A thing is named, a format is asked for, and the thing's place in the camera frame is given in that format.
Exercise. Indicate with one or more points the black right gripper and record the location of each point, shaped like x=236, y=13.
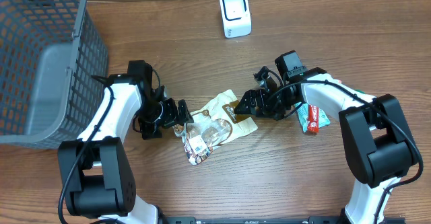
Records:
x=257, y=94

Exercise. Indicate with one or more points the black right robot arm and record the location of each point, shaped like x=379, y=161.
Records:
x=379, y=147

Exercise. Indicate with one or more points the teal snack packet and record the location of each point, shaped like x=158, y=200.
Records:
x=303, y=116

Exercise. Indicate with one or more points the red snack stick packet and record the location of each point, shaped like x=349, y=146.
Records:
x=313, y=119

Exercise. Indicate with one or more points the brown cookie bag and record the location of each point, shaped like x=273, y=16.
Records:
x=214, y=125

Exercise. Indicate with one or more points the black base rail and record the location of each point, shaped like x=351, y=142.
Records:
x=309, y=220

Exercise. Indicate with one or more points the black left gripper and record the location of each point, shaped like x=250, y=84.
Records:
x=170, y=113

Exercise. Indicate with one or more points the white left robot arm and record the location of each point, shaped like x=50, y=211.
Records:
x=98, y=182

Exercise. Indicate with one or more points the grey plastic mesh basket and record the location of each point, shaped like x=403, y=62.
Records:
x=51, y=52

